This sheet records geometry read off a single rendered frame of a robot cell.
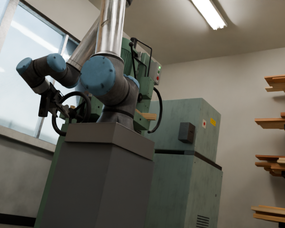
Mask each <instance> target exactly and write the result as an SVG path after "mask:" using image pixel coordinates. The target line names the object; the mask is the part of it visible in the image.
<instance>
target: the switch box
mask: <svg viewBox="0 0 285 228"><path fill-rule="evenodd" d="M159 67H160V69H159ZM158 69H159V70H158ZM158 71H159V72H160V73H159V75H158ZM161 71H162V67H161V66H160V65H159V64H158V63H157V62H151V63H150V70H149V76H148V77H151V78H152V79H153V80H154V81H155V83H154V85H155V86H158V85H159V81H160V76H161ZM157 76H158V77H159V80H157ZM156 80H157V81H158V82H157V81H156Z"/></svg>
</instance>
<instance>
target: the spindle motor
mask: <svg viewBox="0 0 285 228"><path fill-rule="evenodd" d="M130 42H131V41H130V40H129V39H127V38H123V37H122V44H121V54H120V57H121V58H122V59H123V61H124V70H123V73H124V74H126V75H128V71H129V66H130V62H131V57H132V54H131V47H130V46H129V43H130Z"/></svg>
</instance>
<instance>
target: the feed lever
mask: <svg viewBox="0 0 285 228"><path fill-rule="evenodd" d="M133 45H134V43H133V42H130V43H129V46H130V47H131V54H132V61H133V72H134V78H135V79H137V78H136V71H135V63H134V56H133ZM142 99H143V96H142V94H141V93H139V94H138V100H137V101H138V102H139V103H140V101H141V100H142Z"/></svg>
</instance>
